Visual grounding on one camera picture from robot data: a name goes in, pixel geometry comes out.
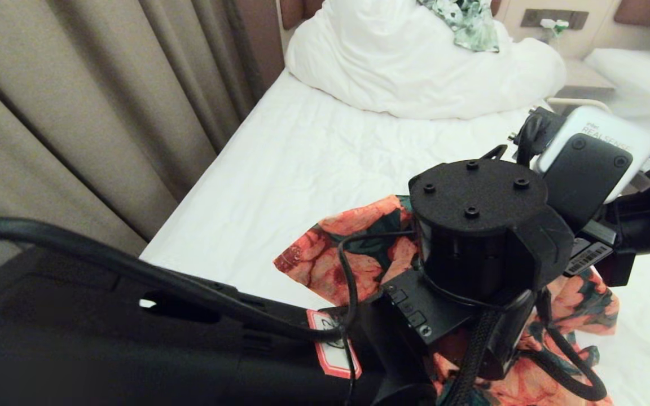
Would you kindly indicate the white sheeted bed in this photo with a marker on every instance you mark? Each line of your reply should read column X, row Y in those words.
column 635, row 73
column 330, row 169

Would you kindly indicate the beige curtain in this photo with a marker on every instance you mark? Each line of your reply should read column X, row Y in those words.
column 77, row 113

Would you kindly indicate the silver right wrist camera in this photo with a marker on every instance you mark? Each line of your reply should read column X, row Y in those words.
column 596, row 127

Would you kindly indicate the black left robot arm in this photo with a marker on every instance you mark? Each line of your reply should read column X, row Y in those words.
column 471, row 225

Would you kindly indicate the green floral garment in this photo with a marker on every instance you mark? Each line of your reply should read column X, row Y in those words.
column 471, row 25

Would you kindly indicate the brown wall socket panel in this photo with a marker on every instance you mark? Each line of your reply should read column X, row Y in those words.
column 579, row 18

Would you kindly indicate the crumpled white duvet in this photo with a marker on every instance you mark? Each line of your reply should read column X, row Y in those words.
column 392, row 67

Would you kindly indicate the beige nightstand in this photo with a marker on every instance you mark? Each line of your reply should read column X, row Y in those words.
column 584, row 76

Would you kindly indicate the white charger plug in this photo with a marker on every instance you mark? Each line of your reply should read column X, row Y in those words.
column 552, row 25

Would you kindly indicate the orange floral short-sleeve shirt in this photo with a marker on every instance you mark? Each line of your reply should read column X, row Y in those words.
column 325, row 254

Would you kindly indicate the brown padded headboard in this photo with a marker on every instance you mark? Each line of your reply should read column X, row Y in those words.
column 638, row 11
column 297, row 14

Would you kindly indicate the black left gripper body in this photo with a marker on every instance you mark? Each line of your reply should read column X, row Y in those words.
column 505, row 332

